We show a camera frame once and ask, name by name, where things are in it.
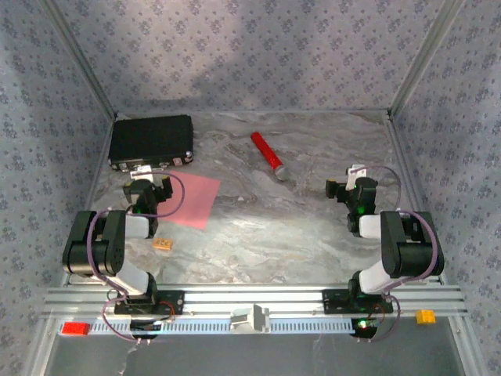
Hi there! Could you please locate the pink paper sheet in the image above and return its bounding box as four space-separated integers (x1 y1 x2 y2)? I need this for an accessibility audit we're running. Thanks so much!
156 170 222 230

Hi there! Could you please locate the black hard case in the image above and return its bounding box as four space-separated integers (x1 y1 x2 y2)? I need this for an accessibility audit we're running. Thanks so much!
107 114 196 173

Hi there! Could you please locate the red microphone silver head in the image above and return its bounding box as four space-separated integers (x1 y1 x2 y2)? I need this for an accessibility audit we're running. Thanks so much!
250 131 291 182

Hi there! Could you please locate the small circuit board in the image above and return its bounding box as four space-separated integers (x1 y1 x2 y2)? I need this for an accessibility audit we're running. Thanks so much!
128 319 164 340
350 316 380 340

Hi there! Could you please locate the red toy brick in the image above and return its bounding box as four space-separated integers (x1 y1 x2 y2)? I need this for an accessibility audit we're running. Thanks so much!
61 321 92 337

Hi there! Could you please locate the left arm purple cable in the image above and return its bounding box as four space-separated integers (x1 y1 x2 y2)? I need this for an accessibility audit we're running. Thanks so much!
88 171 186 345

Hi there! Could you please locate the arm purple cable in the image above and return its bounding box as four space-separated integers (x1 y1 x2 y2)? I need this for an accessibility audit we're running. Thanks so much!
88 171 186 345
358 164 442 344

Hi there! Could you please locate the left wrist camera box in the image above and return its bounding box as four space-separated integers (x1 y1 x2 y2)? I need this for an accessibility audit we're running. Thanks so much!
130 164 153 182

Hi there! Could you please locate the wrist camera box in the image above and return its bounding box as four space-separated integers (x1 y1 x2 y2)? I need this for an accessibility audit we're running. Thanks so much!
346 164 369 190
130 164 153 182

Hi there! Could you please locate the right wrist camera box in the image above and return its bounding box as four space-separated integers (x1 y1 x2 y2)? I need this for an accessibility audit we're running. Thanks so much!
346 164 369 190

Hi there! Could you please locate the aluminium table side rail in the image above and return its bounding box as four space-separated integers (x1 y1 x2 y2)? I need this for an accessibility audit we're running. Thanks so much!
60 115 118 287
385 111 449 284

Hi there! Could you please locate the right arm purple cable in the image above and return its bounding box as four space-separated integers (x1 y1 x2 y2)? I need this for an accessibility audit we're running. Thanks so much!
358 164 442 344

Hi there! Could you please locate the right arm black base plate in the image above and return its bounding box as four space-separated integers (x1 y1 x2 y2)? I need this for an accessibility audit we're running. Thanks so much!
321 288 395 315

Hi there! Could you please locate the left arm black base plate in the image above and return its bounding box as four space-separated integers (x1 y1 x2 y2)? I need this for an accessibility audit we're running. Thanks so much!
113 289 186 316

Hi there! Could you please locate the aluminium mounting rail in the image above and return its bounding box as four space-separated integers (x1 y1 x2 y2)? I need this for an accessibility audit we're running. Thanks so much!
38 284 470 319

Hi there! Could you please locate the white slotted cable duct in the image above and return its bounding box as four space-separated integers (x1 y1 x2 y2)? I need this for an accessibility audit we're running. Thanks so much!
58 316 358 336

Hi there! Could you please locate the grey metal bracket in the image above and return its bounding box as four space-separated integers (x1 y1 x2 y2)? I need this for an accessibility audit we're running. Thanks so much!
229 303 272 334

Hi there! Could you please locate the aluminium frame post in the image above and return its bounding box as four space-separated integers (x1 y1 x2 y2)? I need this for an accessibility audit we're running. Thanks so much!
389 0 465 117

